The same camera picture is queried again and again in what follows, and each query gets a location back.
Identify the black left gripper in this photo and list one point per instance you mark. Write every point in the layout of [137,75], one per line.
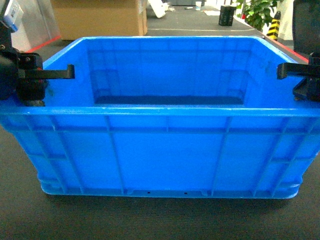
[22,76]

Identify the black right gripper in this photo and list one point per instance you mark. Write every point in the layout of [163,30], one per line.
[309,87]

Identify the blue plastic crate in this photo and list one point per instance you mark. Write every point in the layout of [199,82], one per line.
[168,116]

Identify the large open cardboard box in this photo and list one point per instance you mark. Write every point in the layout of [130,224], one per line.
[94,18]

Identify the yellow black striped bollard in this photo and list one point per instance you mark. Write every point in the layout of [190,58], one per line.
[273,31]

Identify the green potted plant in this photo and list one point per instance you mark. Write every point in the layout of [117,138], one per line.
[257,13]

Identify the black plant pot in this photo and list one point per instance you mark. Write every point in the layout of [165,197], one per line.
[226,15]

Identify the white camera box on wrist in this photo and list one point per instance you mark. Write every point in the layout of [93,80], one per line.
[11,14]

